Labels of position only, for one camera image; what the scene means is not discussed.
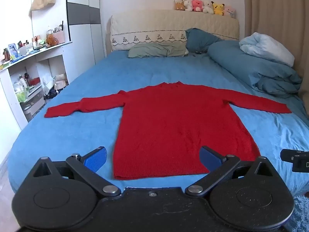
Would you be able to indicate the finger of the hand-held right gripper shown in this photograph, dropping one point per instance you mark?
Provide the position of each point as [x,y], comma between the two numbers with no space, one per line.
[286,155]

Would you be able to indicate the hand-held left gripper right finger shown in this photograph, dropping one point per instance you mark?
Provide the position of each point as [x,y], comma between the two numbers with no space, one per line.
[208,158]

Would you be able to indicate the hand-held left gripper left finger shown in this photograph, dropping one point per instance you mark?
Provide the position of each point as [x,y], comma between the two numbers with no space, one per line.
[97,159]

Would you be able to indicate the red knit sweater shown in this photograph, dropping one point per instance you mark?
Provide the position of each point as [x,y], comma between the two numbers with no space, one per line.
[164,125]

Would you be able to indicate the blue shaggy rug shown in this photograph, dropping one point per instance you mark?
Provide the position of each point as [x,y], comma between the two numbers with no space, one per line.
[299,215]

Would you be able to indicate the bed with blue sheet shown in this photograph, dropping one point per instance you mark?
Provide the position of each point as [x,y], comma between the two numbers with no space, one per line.
[96,82]

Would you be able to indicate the beige paper bag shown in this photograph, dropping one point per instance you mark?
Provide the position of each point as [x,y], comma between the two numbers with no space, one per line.
[60,81]

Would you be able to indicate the white plastic bag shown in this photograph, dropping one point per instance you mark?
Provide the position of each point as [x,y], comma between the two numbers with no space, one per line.
[47,83]

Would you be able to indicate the blue duvet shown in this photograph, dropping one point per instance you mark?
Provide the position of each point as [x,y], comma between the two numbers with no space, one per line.
[253,67]

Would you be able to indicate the red box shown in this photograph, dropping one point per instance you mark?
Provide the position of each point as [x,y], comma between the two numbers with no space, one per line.
[35,81]

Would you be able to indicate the green plastic bag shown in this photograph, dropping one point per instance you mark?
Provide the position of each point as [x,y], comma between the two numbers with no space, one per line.
[21,93]

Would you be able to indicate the white shelf unit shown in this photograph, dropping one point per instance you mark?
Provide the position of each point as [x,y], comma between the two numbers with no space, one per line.
[55,60]

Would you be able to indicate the light blue blanket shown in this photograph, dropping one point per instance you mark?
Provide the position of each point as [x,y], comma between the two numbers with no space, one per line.
[265,46]

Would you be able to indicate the blue pillow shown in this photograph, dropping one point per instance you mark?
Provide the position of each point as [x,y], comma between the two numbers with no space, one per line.
[200,40]

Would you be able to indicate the grey-green pillow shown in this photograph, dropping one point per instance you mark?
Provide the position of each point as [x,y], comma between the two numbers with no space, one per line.
[154,50]

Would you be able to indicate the brown teddy bear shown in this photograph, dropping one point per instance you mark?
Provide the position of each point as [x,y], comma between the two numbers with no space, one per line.
[52,40]

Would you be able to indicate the brown bottle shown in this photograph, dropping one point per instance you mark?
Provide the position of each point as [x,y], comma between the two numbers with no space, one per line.
[7,55]

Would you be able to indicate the beige quilted headboard cover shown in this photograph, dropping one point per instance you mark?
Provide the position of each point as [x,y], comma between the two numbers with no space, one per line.
[169,21]

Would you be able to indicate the white and grey wardrobe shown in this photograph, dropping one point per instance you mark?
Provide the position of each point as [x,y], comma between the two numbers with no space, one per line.
[83,17]

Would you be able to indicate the beige curtain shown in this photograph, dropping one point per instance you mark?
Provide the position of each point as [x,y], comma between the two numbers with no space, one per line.
[277,4]

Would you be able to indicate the row of plush toys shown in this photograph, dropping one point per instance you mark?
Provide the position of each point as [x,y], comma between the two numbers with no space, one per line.
[205,6]

